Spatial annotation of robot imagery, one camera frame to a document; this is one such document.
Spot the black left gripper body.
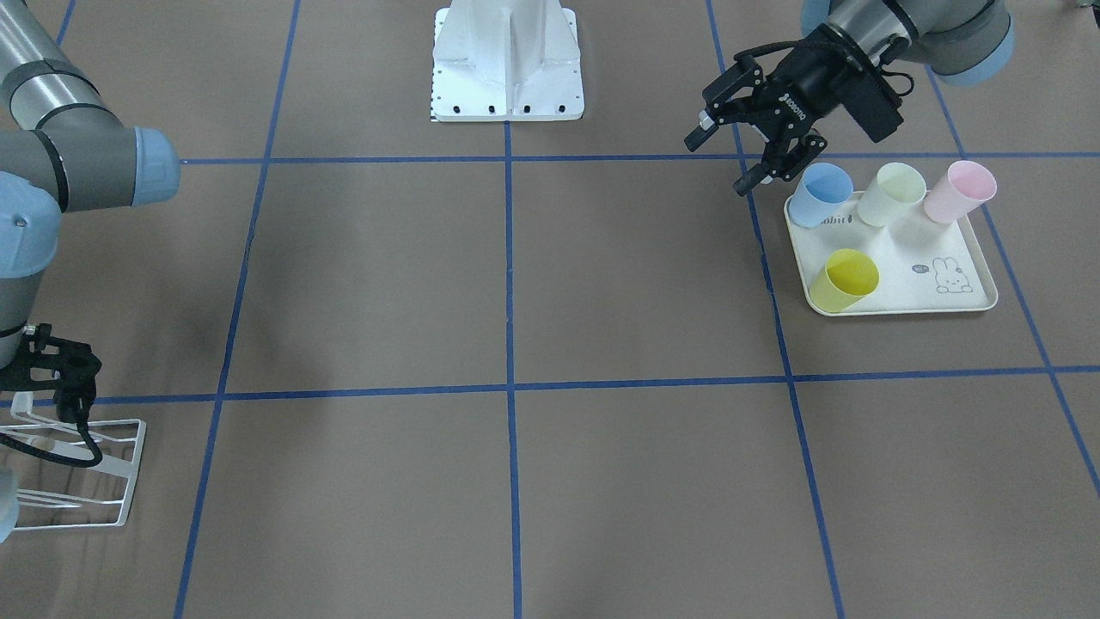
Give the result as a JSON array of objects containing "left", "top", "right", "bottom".
[{"left": 700, "top": 34, "right": 903, "bottom": 169}]

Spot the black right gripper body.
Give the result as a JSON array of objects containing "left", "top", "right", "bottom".
[{"left": 15, "top": 325, "right": 102, "bottom": 422}]

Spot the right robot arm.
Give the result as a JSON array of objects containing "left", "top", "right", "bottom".
[{"left": 1, "top": 1, "right": 182, "bottom": 526}]

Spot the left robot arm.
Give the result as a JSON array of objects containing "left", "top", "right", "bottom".
[{"left": 684, "top": 1, "right": 1015, "bottom": 196}]

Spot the light blue cup back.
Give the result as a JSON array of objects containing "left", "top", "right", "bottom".
[{"left": 787, "top": 162, "right": 855, "bottom": 228}]

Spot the yellow plastic cup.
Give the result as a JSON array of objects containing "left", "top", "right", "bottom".
[{"left": 809, "top": 248, "right": 880, "bottom": 314}]

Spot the pale green plastic cup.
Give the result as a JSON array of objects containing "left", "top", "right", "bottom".
[{"left": 856, "top": 162, "right": 927, "bottom": 228}]

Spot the pink plastic cup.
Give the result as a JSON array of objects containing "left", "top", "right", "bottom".
[{"left": 923, "top": 161, "right": 999, "bottom": 224}]

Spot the cream serving tray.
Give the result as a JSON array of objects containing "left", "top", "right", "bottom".
[{"left": 785, "top": 192, "right": 1000, "bottom": 317}]

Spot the black braided cable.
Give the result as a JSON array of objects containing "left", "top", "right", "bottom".
[{"left": 0, "top": 413, "right": 105, "bottom": 469}]

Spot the white wire cup rack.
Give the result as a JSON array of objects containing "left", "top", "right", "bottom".
[{"left": 3, "top": 393, "right": 149, "bottom": 538}]

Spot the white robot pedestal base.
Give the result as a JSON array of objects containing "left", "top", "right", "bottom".
[{"left": 430, "top": 1, "right": 585, "bottom": 123}]

